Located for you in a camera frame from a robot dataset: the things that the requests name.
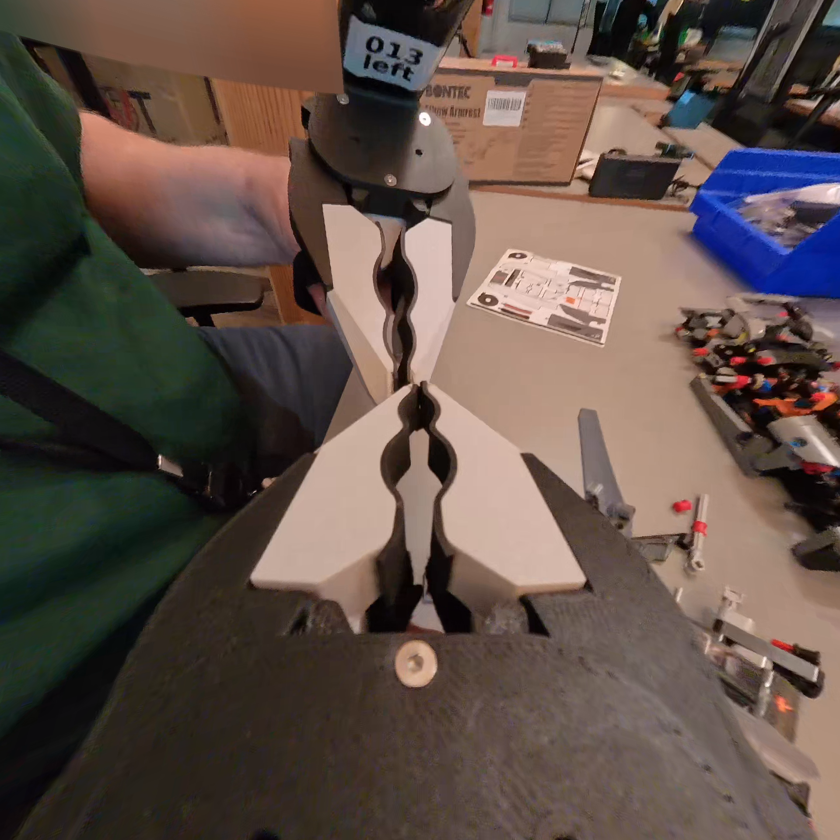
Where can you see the person's left hand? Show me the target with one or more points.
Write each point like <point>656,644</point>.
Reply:
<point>256,210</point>

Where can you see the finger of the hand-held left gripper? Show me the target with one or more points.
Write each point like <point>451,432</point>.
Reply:
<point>433,275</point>
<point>351,275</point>

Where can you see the blue plastic bin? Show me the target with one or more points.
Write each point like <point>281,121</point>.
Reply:
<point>741,243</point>

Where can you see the clear plastic bags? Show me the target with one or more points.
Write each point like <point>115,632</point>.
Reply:
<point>794,210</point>

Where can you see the black office chair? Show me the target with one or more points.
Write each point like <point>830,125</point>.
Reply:
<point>216,292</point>

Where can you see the person's dark blue pants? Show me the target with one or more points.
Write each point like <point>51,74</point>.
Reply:
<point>282,367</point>

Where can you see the grey lego axle red bushes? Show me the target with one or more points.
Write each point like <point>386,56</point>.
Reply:
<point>699,525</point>

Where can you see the person's left forearm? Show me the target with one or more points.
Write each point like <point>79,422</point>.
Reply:
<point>151,197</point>

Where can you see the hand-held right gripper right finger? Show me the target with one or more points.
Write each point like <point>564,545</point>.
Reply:
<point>512,525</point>

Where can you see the lego car chassis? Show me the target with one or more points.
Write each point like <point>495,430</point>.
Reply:
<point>787,407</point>

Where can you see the grey lego assembly orange stripe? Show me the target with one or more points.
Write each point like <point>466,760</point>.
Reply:
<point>768,656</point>

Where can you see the brown cardboard box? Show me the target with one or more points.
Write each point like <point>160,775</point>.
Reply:
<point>544,131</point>

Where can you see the black framed sign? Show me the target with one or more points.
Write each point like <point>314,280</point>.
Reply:
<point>184,111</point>

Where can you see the small black and blue clamp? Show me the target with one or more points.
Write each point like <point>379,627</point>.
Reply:
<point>674,149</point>

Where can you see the sticker sheet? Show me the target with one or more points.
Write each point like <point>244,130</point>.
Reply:
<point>544,295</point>

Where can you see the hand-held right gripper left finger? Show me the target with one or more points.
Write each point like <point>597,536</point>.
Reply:
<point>321,525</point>

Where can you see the black round clip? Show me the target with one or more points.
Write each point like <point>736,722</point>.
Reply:
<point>216,485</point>

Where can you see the black rectangular device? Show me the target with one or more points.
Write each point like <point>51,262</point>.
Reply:
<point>630,177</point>

